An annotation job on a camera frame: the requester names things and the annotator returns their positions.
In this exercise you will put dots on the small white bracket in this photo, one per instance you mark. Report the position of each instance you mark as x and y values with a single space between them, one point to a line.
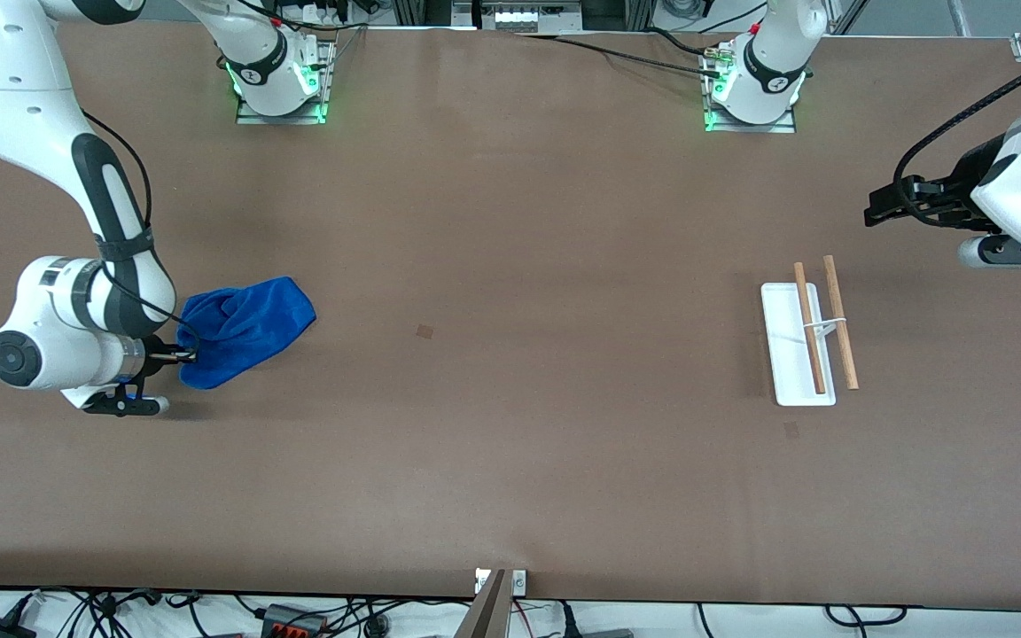
481 580
519 581

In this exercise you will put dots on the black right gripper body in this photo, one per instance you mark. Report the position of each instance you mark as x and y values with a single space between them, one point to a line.
155 353

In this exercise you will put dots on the white power strip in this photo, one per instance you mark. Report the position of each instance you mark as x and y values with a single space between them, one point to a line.
315 11

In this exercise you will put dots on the red and black connector box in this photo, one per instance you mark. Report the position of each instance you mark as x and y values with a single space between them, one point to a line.
293 622

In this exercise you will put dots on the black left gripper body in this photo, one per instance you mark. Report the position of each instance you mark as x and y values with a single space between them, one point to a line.
970 171

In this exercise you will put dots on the white towel rack wooden rods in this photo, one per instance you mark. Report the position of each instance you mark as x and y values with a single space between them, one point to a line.
785 354

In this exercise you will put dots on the black plug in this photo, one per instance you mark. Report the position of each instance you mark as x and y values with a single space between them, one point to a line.
568 620

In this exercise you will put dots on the grey camera post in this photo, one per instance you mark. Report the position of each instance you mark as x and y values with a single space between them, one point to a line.
486 616

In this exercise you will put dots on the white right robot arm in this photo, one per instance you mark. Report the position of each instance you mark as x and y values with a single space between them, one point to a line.
23 89

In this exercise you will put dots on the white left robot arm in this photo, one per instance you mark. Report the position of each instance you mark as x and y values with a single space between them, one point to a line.
776 62

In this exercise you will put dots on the blue towel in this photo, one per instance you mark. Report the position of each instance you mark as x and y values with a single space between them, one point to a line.
245 328

